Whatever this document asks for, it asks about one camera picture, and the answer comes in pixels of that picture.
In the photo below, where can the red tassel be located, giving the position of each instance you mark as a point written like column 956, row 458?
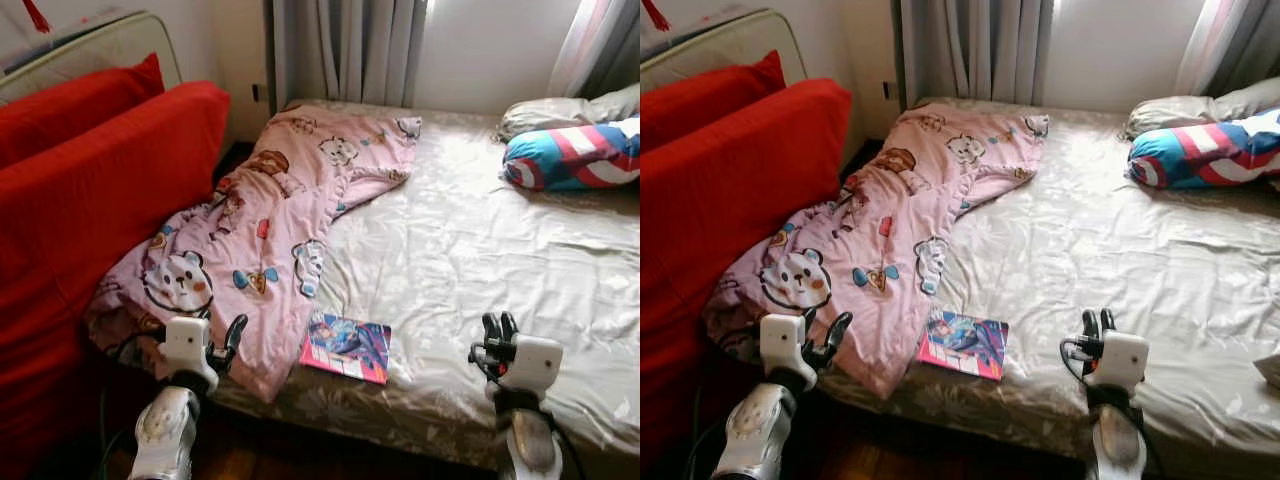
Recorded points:
column 37, row 17
column 657, row 15

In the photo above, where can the blue red white striped bolster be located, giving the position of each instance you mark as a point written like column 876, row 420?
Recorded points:
column 1200, row 150
column 570, row 155

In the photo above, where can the pink cartoon bear blanket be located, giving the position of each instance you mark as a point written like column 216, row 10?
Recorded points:
column 270, row 220
column 890, row 220

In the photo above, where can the white quilted mattress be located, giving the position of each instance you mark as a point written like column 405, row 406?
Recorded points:
column 730, row 45
column 100, row 45

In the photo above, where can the grey beige pillow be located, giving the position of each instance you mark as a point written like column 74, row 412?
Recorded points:
column 1170, row 110
column 545, row 112

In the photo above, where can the large red fabric cushion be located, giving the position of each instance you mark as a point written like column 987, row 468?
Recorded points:
column 730, row 190
column 90, row 200

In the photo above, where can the bed with beige floral sheet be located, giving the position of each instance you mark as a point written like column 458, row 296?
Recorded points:
column 480, row 250
column 1100, row 250

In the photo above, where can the beige floral pillow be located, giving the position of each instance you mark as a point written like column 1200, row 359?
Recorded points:
column 1272, row 372

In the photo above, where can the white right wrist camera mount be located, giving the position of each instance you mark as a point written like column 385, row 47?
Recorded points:
column 538, row 362
column 1125, row 360

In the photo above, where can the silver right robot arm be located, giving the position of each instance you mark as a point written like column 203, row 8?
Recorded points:
column 530, row 440
column 1118, row 440

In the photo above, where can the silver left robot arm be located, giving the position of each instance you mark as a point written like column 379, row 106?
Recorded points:
column 750, row 430
column 165, row 430

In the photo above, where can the colourful comic book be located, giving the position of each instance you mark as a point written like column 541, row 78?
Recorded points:
column 350, row 345
column 965, row 345

